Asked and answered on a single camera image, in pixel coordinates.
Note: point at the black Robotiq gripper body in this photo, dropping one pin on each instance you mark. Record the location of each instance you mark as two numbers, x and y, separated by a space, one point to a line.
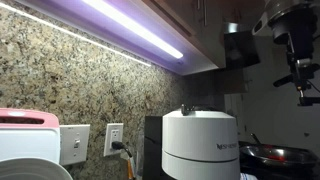
295 33

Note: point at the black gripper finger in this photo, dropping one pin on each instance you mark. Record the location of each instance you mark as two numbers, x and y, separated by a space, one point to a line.
308 101
283 81

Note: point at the white switch toggle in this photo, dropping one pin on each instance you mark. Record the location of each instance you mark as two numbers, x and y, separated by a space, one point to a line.
76 143

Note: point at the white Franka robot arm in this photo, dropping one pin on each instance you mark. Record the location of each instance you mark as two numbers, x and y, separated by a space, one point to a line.
286 8

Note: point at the black range hood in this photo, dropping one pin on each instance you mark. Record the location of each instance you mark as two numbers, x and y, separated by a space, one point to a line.
240 50

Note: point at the upper kitchen cabinet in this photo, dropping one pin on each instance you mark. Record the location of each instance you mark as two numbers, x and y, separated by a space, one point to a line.
200 40

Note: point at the white wipes canister blue label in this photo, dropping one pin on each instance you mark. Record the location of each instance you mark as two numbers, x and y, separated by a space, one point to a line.
248 177

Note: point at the black and white coffee machine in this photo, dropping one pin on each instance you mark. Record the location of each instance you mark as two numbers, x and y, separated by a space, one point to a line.
200 140

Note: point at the under-cabinet light tube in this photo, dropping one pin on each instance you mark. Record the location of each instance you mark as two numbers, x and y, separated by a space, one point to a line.
133 25

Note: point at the white wall outlet plate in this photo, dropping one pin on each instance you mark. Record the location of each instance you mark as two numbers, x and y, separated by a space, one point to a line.
115 131

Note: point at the white double switch wall plate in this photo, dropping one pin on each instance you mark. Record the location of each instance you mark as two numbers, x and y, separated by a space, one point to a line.
83 133

